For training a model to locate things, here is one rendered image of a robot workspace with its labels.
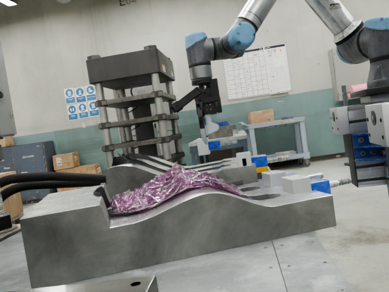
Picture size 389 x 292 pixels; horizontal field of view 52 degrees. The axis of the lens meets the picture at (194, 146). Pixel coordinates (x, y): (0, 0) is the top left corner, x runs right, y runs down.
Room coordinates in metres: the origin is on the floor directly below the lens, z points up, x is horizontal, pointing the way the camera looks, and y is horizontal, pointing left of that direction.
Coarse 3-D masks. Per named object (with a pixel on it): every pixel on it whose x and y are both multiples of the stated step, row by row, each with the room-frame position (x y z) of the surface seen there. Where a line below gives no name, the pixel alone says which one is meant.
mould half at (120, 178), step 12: (108, 168) 1.00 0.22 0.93; (120, 168) 1.00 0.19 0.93; (132, 168) 1.00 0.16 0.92; (144, 168) 1.01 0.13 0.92; (168, 168) 1.13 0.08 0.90; (204, 168) 1.10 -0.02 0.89; (228, 168) 0.98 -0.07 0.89; (240, 168) 0.97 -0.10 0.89; (252, 168) 0.96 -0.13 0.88; (108, 180) 1.00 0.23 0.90; (120, 180) 1.00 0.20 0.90; (132, 180) 1.00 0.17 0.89; (144, 180) 0.99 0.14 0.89; (228, 180) 0.97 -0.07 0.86; (240, 180) 0.97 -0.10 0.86; (252, 180) 0.96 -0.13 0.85; (108, 192) 1.00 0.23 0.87; (120, 192) 1.00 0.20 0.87
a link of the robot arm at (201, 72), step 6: (198, 66) 1.30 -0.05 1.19; (204, 66) 1.30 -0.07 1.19; (210, 66) 1.32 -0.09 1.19; (192, 72) 1.31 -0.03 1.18; (198, 72) 1.30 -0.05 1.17; (204, 72) 1.30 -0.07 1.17; (210, 72) 1.31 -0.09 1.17; (192, 78) 1.31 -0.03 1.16; (198, 78) 1.30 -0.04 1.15; (204, 78) 1.30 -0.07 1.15
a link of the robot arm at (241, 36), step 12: (252, 0) 1.22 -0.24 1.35; (264, 0) 1.21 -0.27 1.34; (276, 0) 1.25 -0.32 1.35; (240, 12) 1.24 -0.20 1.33; (252, 12) 1.21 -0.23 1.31; (264, 12) 1.22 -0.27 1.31; (240, 24) 1.18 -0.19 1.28; (252, 24) 1.20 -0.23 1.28; (228, 36) 1.20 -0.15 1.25; (240, 36) 1.17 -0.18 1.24; (252, 36) 1.18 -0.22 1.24; (228, 48) 1.24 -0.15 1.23; (240, 48) 1.20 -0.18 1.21
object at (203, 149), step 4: (200, 140) 1.31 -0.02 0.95; (216, 140) 1.32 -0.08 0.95; (220, 140) 1.33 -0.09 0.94; (236, 140) 1.32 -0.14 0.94; (200, 144) 1.31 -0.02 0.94; (204, 144) 1.31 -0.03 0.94; (208, 144) 1.31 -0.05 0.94; (212, 144) 1.31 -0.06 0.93; (216, 144) 1.31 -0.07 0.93; (220, 144) 1.31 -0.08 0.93; (224, 144) 1.32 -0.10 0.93; (228, 144) 1.32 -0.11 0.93; (200, 148) 1.31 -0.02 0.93; (204, 148) 1.31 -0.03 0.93; (208, 148) 1.31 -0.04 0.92; (212, 148) 1.31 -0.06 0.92; (216, 148) 1.31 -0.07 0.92; (220, 148) 1.31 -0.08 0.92; (200, 152) 1.31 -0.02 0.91; (204, 152) 1.31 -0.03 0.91; (208, 152) 1.31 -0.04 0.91
